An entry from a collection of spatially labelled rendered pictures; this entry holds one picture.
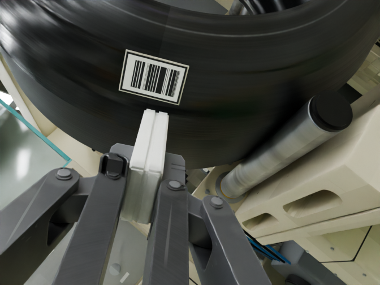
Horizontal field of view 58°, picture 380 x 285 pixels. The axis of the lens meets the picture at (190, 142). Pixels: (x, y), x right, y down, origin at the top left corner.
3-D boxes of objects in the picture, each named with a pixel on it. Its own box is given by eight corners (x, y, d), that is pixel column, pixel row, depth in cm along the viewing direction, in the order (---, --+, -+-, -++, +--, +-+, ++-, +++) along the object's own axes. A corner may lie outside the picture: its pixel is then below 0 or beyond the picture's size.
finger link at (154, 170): (146, 169, 15) (163, 173, 15) (157, 110, 21) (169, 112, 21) (134, 224, 16) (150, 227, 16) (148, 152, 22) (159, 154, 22)
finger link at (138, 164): (134, 224, 16) (118, 221, 16) (148, 152, 22) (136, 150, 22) (146, 169, 15) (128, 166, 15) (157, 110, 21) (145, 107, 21)
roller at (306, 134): (222, 173, 67) (244, 181, 67) (216, 194, 65) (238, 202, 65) (316, 81, 35) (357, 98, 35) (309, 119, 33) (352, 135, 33)
